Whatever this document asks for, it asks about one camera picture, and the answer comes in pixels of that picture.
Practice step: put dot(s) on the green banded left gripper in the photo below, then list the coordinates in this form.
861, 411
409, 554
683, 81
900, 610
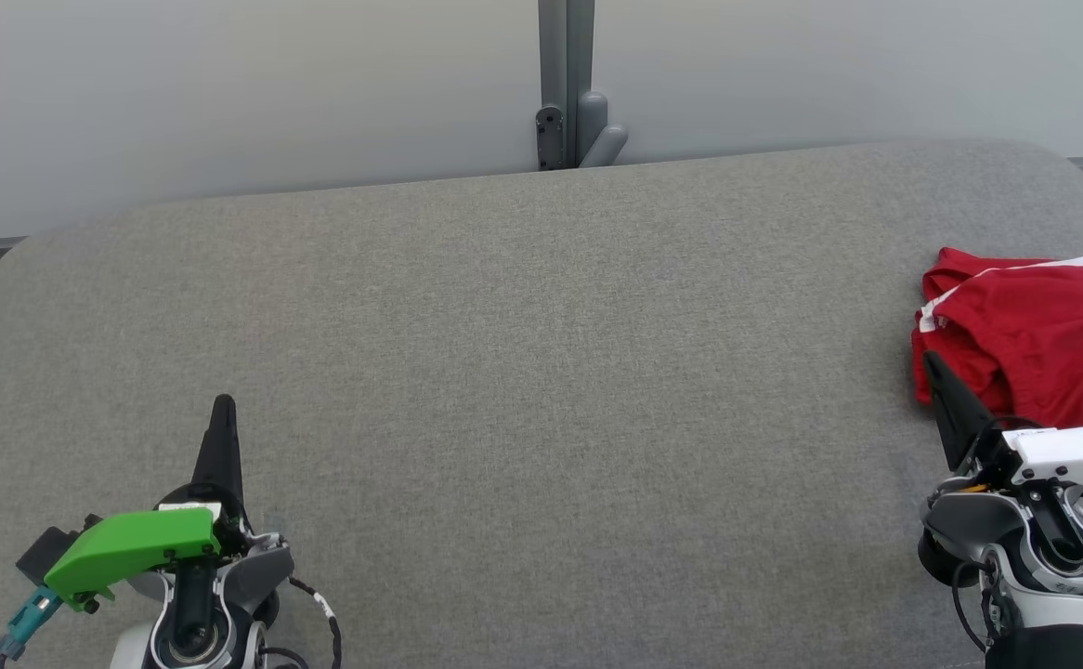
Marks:
133, 548

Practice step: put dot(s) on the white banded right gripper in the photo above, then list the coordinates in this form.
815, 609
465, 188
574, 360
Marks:
1071, 455

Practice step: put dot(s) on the red shorts with white stripe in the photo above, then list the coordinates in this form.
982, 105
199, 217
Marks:
1015, 325

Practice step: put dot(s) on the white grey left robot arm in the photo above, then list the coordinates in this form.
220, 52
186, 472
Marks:
198, 623

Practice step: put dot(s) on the grey fabric sofa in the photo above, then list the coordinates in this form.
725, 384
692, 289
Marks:
541, 372

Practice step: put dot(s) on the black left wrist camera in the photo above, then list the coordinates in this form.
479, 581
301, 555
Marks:
40, 553

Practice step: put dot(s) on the grey metal frame post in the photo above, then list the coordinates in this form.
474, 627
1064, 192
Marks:
565, 84

